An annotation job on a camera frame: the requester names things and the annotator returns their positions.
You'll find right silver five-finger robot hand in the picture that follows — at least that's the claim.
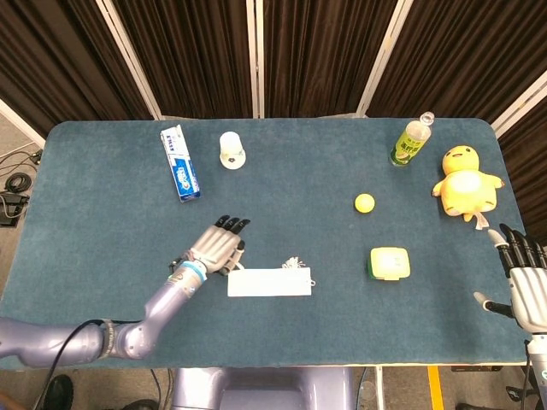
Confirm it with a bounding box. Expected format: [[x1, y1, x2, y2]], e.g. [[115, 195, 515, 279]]
[[473, 223, 547, 332]]

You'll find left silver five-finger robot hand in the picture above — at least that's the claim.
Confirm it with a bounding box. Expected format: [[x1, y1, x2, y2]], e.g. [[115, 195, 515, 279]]
[[185, 214, 252, 277]]

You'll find white paper bookmark with tassel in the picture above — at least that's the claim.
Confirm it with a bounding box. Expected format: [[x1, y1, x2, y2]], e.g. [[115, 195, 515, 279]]
[[226, 255, 317, 298]]

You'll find blue white toothpaste box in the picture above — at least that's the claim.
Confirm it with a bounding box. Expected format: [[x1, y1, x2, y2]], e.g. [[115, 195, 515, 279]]
[[160, 124, 203, 203]]

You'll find white small cup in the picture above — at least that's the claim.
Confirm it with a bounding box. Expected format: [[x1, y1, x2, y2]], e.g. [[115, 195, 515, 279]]
[[219, 131, 247, 170]]

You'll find brown curtain screen panel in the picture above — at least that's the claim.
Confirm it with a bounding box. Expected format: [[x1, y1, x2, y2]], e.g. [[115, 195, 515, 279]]
[[358, 0, 547, 127], [491, 72, 547, 247], [0, 0, 162, 149], [100, 0, 260, 120], [256, 0, 411, 119]]

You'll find yellow plush duck toy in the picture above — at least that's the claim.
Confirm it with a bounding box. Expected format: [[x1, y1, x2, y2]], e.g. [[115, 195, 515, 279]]
[[430, 143, 506, 231]]

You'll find green box with yellow lid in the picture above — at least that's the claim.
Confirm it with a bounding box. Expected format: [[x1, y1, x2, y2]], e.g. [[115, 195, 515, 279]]
[[368, 246, 411, 283]]

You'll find purple robot torso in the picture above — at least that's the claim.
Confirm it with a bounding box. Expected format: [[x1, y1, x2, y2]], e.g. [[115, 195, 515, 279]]
[[170, 366, 356, 410]]

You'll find yellow ball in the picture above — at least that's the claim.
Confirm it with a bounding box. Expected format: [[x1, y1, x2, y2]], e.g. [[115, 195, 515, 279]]
[[354, 193, 377, 214]]

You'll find black shoe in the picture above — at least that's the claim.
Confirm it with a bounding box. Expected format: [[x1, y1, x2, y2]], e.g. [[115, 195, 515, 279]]
[[121, 398, 159, 410], [44, 374, 74, 410]]

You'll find white table leg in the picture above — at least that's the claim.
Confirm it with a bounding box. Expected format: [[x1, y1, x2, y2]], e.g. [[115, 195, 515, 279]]
[[373, 366, 385, 410]]

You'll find green label tea bottle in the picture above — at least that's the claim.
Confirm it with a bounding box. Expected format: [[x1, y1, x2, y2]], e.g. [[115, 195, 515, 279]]
[[389, 111, 436, 168]]

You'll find black power adapter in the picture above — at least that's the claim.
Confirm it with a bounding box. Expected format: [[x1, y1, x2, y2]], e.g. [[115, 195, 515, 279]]
[[0, 191, 30, 227]]

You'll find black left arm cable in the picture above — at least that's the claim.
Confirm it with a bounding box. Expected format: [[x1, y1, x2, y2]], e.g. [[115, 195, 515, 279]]
[[32, 319, 144, 410]]

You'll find black floor cable with plug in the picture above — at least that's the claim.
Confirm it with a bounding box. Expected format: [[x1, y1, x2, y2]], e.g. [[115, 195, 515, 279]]
[[0, 143, 44, 172]]

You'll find black coiled floor cable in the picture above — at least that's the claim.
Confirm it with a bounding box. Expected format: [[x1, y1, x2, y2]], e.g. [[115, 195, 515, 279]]
[[4, 172, 34, 194]]

